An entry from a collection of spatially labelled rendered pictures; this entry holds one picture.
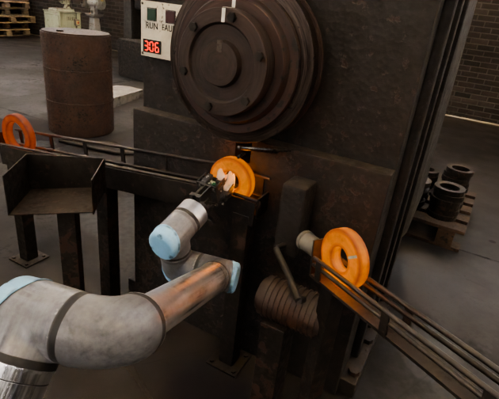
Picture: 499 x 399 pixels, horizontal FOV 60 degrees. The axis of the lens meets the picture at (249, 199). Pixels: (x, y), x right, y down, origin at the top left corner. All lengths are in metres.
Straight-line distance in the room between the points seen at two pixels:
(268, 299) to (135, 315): 0.61
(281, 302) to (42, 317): 0.72
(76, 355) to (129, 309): 0.10
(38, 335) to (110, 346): 0.11
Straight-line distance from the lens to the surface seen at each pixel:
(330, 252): 1.15
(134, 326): 0.73
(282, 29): 1.19
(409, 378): 1.93
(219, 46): 1.20
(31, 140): 2.08
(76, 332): 0.72
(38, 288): 0.78
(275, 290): 1.28
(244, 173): 1.37
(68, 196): 1.61
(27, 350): 0.77
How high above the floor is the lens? 1.28
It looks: 25 degrees down
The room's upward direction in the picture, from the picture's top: 6 degrees clockwise
